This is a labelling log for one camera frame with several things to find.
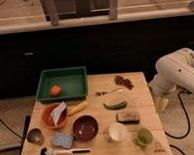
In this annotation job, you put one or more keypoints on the green plastic tray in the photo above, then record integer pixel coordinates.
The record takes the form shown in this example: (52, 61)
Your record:
(72, 81)

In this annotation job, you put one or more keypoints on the small metal cup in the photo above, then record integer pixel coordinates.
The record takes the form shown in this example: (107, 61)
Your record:
(35, 136)

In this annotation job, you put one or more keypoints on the white black dish brush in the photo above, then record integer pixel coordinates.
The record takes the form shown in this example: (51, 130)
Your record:
(46, 151)

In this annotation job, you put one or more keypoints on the yellow banana toy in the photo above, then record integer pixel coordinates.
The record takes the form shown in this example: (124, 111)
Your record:
(78, 108)

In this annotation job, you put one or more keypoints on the black bar handle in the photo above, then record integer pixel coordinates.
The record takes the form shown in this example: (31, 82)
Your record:
(26, 127)

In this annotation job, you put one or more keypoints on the orange tomato toy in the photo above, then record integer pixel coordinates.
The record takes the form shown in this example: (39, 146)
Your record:
(55, 91)

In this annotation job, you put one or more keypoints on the orange bowl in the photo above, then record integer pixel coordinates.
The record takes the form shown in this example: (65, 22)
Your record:
(47, 121)

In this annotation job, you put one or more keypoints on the green cup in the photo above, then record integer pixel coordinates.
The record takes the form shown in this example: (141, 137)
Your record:
(143, 137)

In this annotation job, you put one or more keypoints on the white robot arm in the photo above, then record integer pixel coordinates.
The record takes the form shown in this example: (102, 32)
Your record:
(172, 70)

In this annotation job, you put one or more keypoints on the wooden board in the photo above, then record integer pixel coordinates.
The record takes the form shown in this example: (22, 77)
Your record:
(139, 98)

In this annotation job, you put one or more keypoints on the white cup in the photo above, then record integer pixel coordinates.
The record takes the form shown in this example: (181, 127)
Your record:
(115, 133)

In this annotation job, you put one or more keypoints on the green pepper toy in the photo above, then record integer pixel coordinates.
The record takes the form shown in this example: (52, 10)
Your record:
(119, 106)

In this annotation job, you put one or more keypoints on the brown grape cluster toy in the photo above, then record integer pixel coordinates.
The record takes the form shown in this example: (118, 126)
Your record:
(119, 80)

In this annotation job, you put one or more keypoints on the wooden chair frame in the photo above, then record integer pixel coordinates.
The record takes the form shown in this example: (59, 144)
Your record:
(55, 10)

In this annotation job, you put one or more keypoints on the purple bowl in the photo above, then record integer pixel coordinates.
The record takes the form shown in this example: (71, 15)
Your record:
(85, 128)

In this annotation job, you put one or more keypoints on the blue sponge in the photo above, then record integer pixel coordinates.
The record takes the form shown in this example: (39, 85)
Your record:
(62, 140)

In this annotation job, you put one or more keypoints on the white cloth piece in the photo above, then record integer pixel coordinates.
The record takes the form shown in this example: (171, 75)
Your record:
(57, 112)

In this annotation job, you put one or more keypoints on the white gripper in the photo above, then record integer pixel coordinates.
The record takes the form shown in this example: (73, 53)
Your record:
(160, 91)

